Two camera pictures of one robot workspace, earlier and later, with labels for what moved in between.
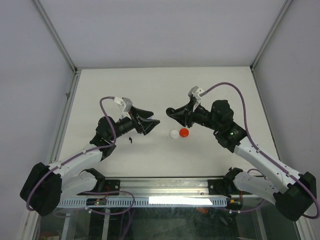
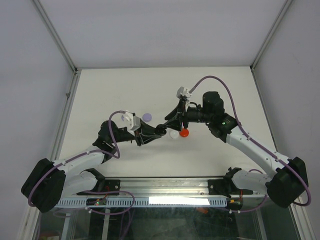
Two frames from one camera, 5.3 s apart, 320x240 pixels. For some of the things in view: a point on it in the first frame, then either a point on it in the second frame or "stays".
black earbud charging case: x=170 y=111 → x=161 y=130
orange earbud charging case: x=184 y=132 stays
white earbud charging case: x=174 y=134 stays
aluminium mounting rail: x=165 y=188 stays
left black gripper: x=141 y=116 → x=143 y=135
